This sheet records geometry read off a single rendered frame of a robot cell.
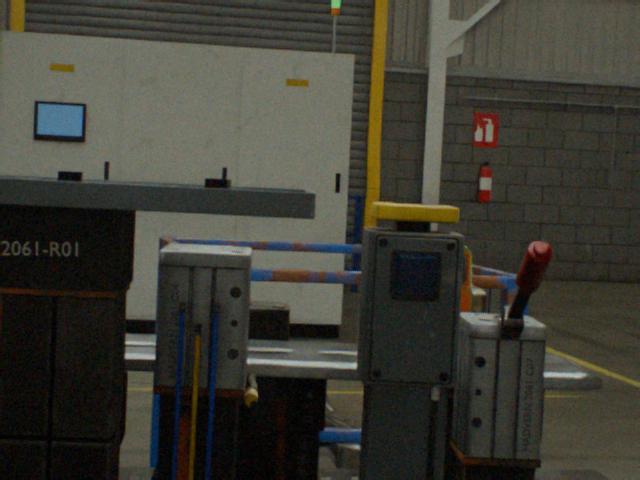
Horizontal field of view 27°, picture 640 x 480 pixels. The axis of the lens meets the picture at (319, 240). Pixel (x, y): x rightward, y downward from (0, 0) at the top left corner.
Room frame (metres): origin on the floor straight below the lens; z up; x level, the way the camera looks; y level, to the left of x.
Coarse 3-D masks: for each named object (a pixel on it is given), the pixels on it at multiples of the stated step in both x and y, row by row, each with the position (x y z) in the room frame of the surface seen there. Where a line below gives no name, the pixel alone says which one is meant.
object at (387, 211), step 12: (372, 204) 1.01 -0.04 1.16; (384, 204) 0.97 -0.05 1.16; (396, 204) 0.97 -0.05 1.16; (408, 204) 0.99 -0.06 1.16; (420, 204) 1.00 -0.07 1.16; (432, 204) 1.02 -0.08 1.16; (372, 216) 1.01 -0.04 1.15; (384, 216) 0.97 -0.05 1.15; (396, 216) 0.97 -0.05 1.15; (408, 216) 0.97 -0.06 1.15; (420, 216) 0.97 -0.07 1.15; (432, 216) 0.97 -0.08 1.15; (444, 216) 0.97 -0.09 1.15; (456, 216) 0.97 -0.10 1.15; (396, 228) 0.99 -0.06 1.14; (408, 228) 0.98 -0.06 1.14; (420, 228) 0.98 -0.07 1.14
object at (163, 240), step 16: (160, 240) 4.21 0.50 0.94; (176, 240) 4.21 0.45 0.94; (192, 240) 4.24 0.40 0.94; (208, 240) 4.26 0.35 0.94; (224, 240) 4.27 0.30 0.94; (240, 240) 4.28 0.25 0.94; (256, 240) 4.30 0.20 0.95; (256, 272) 3.11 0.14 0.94; (272, 272) 3.12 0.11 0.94; (288, 272) 3.13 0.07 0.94; (304, 272) 3.14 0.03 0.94; (320, 272) 3.15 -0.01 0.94; (336, 272) 3.16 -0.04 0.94; (352, 272) 3.17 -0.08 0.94; (480, 272) 3.52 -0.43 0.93; (496, 272) 3.41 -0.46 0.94; (512, 288) 3.24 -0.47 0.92; (528, 304) 3.25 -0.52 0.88; (320, 432) 3.15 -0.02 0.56; (336, 432) 3.16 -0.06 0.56; (352, 432) 3.17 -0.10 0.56; (336, 448) 3.82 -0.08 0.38; (352, 448) 3.35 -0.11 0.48; (336, 464) 3.54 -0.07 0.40; (352, 464) 3.50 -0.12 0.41
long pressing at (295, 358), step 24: (144, 336) 1.39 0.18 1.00; (144, 360) 1.23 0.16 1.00; (264, 360) 1.24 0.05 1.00; (288, 360) 1.24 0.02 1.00; (312, 360) 1.25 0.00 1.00; (336, 360) 1.28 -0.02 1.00; (552, 360) 1.36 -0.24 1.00; (552, 384) 1.24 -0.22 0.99; (576, 384) 1.25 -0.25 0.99; (600, 384) 1.27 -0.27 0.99
